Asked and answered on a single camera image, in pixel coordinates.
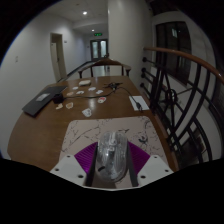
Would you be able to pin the small white card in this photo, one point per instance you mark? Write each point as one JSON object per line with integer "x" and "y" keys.
{"x": 59, "y": 106}
{"x": 102, "y": 99}
{"x": 70, "y": 94}
{"x": 87, "y": 112}
{"x": 75, "y": 88}
{"x": 100, "y": 91}
{"x": 91, "y": 89}
{"x": 69, "y": 105}
{"x": 80, "y": 92}

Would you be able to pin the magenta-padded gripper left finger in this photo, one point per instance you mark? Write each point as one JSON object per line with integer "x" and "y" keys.
{"x": 83, "y": 158}

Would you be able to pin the green exit sign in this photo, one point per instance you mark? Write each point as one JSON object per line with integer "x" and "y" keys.
{"x": 97, "y": 34}

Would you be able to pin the small black box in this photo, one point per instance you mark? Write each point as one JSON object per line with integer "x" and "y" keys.
{"x": 58, "y": 98}

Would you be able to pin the glass double door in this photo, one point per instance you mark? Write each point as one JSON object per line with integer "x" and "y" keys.
{"x": 99, "y": 50}

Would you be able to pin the round ceiling light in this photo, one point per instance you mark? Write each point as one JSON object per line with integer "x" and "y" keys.
{"x": 85, "y": 13}

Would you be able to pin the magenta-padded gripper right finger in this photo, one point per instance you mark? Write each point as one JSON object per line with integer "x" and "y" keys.
{"x": 140, "y": 158}

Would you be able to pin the side door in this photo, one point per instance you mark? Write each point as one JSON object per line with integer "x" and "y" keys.
{"x": 59, "y": 56}

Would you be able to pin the white paper sheet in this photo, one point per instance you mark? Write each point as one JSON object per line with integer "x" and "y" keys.
{"x": 136, "y": 100}

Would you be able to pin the dark window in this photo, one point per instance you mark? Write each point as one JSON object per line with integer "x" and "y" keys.
{"x": 173, "y": 50}

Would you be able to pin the beige card stack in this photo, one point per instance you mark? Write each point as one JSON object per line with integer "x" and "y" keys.
{"x": 84, "y": 82}

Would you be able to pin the black railing wooden handrail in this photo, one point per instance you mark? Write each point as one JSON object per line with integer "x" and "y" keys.
{"x": 180, "y": 55}

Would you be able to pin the wooden armchair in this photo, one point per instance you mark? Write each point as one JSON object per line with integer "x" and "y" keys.
{"x": 105, "y": 62}

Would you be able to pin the black closed laptop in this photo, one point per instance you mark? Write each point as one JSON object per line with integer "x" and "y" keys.
{"x": 36, "y": 105}

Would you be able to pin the transparent computer mouse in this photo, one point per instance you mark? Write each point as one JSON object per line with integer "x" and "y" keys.
{"x": 111, "y": 155}

